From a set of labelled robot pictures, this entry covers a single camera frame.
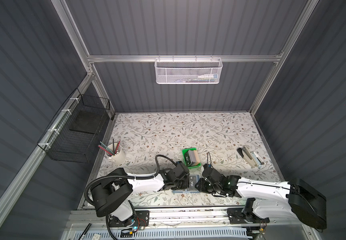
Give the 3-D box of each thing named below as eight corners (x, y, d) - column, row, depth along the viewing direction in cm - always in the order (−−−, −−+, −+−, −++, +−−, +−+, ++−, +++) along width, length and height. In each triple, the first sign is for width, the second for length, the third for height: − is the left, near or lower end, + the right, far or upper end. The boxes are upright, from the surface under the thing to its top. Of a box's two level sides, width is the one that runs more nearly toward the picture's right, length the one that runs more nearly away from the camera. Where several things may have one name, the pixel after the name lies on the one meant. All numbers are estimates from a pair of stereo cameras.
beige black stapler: (244, 168, 93) (246, 166, 90) (236, 148, 102) (237, 146, 99) (255, 167, 93) (257, 165, 91) (245, 147, 102) (247, 145, 100)
